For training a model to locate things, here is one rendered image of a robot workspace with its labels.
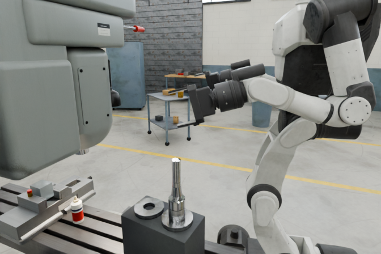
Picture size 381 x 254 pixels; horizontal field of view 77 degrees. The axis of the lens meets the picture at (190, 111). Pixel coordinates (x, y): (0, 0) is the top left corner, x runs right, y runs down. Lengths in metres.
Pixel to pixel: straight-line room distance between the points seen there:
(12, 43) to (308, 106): 0.73
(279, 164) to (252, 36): 7.26
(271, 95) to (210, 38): 7.81
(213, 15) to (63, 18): 7.92
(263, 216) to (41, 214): 0.86
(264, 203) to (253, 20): 7.41
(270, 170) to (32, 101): 0.86
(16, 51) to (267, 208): 0.98
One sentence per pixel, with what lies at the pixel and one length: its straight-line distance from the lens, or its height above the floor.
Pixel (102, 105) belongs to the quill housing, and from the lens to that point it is 0.81.
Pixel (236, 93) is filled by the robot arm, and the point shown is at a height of 1.50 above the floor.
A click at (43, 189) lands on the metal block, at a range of 1.14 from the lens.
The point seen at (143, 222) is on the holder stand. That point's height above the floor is 1.15.
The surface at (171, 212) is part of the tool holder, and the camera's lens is 0.71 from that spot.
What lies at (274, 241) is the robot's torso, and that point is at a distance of 1.26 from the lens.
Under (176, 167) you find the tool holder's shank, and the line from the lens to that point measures 0.65.
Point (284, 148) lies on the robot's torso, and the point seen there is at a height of 1.25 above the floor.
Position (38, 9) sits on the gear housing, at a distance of 0.65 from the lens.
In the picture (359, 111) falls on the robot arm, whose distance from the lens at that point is 0.78.
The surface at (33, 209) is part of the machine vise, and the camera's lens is 1.14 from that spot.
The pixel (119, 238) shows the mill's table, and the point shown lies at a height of 0.96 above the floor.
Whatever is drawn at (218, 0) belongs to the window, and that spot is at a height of 3.22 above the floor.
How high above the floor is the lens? 1.61
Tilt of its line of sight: 14 degrees down
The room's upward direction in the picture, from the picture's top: straight up
